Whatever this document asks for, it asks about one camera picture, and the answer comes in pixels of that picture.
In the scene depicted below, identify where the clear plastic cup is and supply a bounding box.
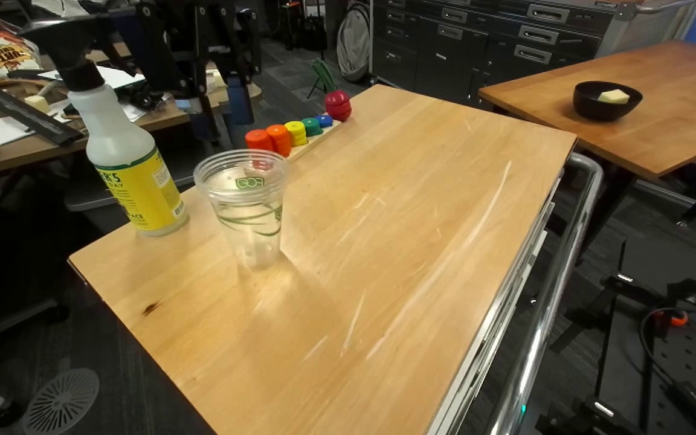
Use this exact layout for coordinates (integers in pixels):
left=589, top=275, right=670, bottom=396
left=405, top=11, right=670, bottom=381
left=191, top=149, right=293, bottom=245
left=212, top=199, right=283, bottom=269

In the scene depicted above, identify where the green wooden cylinder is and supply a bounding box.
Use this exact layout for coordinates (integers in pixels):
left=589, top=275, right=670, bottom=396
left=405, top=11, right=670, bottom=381
left=302, top=120, right=323, bottom=139

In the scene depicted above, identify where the blue wooden cylinder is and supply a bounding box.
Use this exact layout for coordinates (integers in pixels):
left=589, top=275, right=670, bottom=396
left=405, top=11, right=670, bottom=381
left=319, top=114, right=332, bottom=128

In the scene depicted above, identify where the yellow wooden cylinder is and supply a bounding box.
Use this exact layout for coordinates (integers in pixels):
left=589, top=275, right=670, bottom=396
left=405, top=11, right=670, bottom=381
left=285, top=121, right=306, bottom=149

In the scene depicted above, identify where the orange wooden cylinder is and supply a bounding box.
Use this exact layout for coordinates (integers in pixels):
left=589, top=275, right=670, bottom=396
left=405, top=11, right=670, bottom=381
left=265, top=123, right=293, bottom=157

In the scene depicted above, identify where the red wooden cylinder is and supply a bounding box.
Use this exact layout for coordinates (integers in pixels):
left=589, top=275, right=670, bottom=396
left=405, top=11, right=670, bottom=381
left=244, top=132, right=274, bottom=150

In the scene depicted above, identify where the black drawer cabinet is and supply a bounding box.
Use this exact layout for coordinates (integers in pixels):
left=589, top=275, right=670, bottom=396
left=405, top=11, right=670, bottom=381
left=369, top=0, right=696, bottom=107

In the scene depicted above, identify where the steel tool cart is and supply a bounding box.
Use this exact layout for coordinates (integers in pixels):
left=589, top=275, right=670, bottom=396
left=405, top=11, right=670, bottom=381
left=428, top=153, right=603, bottom=435

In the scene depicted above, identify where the yellow label spray bottle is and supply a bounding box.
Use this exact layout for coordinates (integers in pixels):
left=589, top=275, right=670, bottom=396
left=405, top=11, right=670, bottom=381
left=24, top=17, right=187, bottom=234

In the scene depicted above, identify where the black bowl with food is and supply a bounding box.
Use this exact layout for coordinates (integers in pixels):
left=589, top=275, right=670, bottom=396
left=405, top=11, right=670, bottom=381
left=573, top=80, right=643, bottom=121

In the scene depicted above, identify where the brown office desk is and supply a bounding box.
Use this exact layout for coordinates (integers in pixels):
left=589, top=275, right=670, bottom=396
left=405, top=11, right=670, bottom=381
left=0, top=30, right=264, bottom=190

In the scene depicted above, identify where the wooden side table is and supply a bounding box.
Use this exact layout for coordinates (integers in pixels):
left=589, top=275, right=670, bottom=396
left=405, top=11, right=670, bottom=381
left=475, top=42, right=696, bottom=245

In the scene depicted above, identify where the snack chip bag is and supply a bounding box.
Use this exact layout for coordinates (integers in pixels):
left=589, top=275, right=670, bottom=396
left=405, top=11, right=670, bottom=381
left=0, top=17, right=47, bottom=89

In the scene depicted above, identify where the orange handled clamp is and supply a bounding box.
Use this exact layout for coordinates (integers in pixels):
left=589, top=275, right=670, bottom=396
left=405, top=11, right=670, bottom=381
left=653, top=310, right=690, bottom=332

